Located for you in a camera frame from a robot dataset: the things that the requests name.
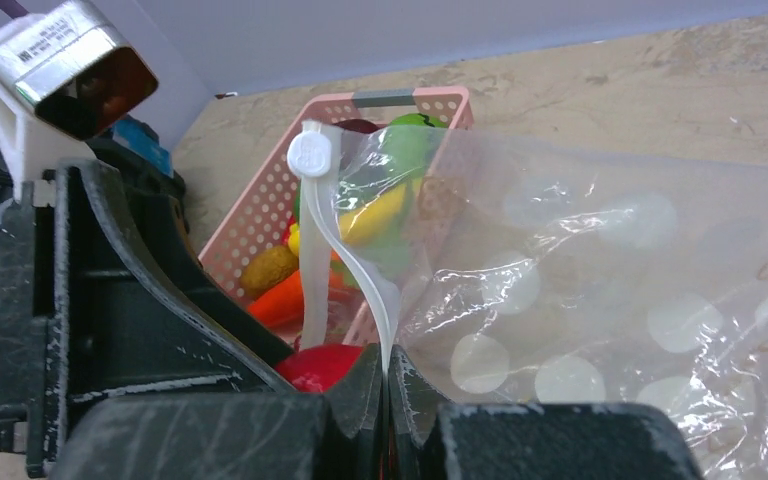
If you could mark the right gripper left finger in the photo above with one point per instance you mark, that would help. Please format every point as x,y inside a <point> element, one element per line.
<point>252,435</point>

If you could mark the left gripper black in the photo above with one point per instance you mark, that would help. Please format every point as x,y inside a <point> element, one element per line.
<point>100,297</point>

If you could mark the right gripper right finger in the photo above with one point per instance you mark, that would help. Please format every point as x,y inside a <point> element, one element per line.
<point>435,438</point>

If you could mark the red toy apple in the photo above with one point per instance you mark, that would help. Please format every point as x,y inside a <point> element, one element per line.
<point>317,369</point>

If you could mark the clear zip top bag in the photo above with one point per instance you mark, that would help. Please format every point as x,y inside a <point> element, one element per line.
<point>522,271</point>

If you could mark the green toy watermelon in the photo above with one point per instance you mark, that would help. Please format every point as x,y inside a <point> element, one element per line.
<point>407,145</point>

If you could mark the black tool box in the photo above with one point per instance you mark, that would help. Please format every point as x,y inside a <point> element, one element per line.
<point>133,147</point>

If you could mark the orange toy carrot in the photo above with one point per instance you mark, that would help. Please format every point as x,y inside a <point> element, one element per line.
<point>281,305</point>

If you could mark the brown toy kiwi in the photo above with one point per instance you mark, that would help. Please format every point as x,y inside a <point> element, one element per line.
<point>268,269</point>

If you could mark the yellow toy banana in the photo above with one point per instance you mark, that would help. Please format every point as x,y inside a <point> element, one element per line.
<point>366,212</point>

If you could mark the dark red toy fruit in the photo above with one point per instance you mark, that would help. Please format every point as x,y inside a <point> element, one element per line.
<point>357,125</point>

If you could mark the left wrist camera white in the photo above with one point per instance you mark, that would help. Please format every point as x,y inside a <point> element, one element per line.
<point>65,77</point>

